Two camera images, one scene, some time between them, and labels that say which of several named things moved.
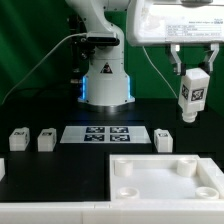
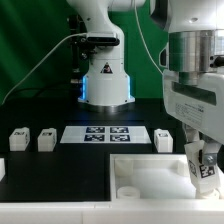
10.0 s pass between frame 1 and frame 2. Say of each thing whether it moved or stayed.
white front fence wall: stayed
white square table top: stayed
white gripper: moved
